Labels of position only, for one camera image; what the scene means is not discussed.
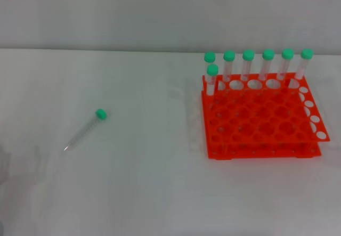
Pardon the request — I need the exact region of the orange test tube rack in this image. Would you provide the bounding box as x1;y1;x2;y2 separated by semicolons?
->
201;72;331;161

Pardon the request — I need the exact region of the green-capped clear test tube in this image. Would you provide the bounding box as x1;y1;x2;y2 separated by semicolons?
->
289;48;314;89
242;49;255;82
204;51;216;69
281;48;295;81
206;63;220;96
262;48;275;81
223;50;236;84

